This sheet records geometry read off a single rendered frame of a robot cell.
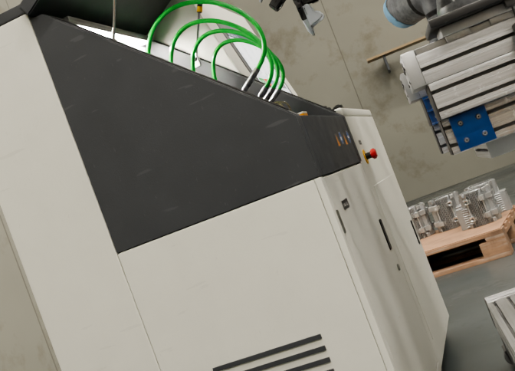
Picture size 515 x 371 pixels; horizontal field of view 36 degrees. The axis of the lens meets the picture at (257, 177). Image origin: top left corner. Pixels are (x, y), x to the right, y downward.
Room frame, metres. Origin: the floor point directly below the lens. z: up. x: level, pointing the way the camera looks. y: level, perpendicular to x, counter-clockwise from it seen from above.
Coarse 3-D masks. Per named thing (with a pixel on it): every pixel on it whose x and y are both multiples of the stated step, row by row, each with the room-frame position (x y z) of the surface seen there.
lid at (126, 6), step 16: (32, 0) 2.01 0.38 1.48; (48, 0) 2.05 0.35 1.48; (64, 0) 2.11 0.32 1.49; (80, 0) 2.18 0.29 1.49; (96, 0) 2.25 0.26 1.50; (112, 0) 2.33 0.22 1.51; (128, 0) 2.41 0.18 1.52; (144, 0) 2.50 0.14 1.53; (160, 0) 2.60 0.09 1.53; (32, 16) 2.05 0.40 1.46; (64, 16) 2.17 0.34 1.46; (80, 16) 2.24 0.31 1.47; (96, 16) 2.32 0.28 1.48; (112, 16) 2.40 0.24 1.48; (128, 16) 2.49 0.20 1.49; (144, 16) 2.59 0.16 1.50; (144, 32) 2.67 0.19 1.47
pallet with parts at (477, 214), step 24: (456, 192) 5.20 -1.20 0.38; (480, 192) 4.79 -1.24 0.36; (504, 192) 5.04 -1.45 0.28; (456, 216) 5.14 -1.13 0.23; (480, 216) 4.78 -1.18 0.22; (504, 216) 4.83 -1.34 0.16; (432, 240) 4.99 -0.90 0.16; (456, 240) 4.60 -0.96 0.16; (480, 240) 5.24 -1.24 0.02; (504, 240) 4.43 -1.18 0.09; (432, 264) 5.00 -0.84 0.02; (456, 264) 4.63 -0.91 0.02
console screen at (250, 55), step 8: (240, 48) 2.84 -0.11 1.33; (248, 48) 2.98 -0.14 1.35; (256, 48) 3.11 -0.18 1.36; (240, 56) 2.77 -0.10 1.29; (248, 56) 2.89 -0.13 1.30; (256, 56) 3.02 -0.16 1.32; (248, 64) 2.80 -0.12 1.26; (256, 64) 2.92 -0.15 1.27; (264, 64) 3.06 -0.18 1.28; (264, 72) 2.97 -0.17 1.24; (264, 80) 2.87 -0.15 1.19; (272, 80) 2.99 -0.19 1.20; (288, 88) 3.19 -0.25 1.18
